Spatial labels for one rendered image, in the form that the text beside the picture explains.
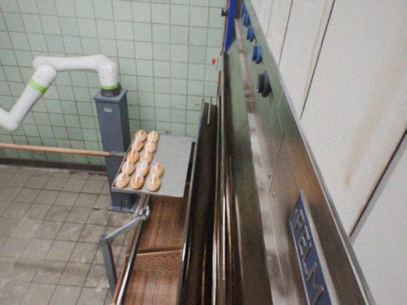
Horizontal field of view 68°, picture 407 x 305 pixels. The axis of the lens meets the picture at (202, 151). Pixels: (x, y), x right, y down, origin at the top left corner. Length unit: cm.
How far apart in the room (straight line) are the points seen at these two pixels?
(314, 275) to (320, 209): 8
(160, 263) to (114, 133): 116
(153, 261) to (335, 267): 168
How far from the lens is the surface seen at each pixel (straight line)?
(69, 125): 338
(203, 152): 143
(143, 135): 191
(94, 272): 275
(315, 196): 27
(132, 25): 274
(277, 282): 43
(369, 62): 22
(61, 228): 312
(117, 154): 178
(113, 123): 252
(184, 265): 98
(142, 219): 145
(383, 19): 21
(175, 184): 160
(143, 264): 193
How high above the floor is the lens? 226
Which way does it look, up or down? 36 degrees down
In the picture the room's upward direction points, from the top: 4 degrees clockwise
